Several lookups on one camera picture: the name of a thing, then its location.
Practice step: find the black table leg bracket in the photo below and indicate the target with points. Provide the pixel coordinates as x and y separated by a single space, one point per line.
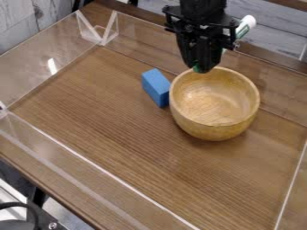
47 221

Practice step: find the green white marker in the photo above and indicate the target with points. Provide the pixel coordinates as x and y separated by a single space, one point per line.
247 24

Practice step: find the clear acrylic tray walls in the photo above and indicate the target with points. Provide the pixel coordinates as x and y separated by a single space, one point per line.
87 136

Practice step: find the blue foam block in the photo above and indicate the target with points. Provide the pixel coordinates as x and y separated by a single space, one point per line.
156 85

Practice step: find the brown wooden bowl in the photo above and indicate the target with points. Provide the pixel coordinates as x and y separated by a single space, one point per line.
214 105

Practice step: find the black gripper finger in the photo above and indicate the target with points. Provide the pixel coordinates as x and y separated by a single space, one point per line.
191 49
210 55

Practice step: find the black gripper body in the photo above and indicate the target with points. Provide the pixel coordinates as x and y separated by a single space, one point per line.
200 19

